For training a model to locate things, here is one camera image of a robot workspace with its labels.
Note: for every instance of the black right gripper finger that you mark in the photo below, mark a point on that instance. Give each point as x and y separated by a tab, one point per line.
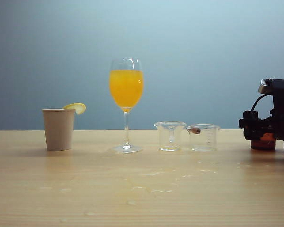
251	126

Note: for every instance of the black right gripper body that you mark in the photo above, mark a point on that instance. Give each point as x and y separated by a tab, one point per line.
282	111

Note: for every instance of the amber measuring cup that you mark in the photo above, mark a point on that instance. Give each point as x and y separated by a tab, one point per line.
262	143

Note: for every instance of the clear measuring cup brown tag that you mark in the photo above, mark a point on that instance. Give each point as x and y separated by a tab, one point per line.
204	139

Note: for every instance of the plain clear measuring cup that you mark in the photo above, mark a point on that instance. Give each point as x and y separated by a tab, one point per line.
170	139

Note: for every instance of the beige paper cup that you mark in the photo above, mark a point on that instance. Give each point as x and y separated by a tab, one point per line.
58	130

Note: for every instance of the stemmed wine glass with juice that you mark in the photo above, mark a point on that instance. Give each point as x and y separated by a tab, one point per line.
126	87

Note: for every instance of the yellow lemon slice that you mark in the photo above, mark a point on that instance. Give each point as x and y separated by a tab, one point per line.
77	107

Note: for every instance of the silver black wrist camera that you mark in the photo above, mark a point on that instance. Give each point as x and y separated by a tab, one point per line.
265	86

